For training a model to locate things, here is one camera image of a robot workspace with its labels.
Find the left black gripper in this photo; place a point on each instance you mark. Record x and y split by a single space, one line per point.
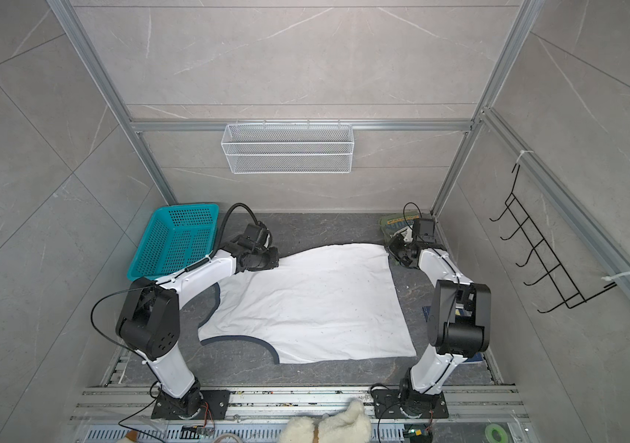
275 258

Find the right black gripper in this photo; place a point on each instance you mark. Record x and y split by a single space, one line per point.
395 247

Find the white tank top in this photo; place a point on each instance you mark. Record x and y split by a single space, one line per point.
328 303

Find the green tank top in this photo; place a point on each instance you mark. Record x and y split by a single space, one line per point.
393 224

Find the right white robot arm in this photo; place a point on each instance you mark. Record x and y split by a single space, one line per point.
458 325

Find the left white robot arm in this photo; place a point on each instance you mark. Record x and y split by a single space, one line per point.
149 322

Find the teal plastic basket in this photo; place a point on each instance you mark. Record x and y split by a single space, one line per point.
175 237

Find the white plush toy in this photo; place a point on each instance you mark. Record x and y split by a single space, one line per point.
350 426

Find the green tape roll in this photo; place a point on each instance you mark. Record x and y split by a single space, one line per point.
495 433

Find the black wire hook rack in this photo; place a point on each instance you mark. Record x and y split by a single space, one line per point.
541 252

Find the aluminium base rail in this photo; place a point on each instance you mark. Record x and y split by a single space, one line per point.
259 414

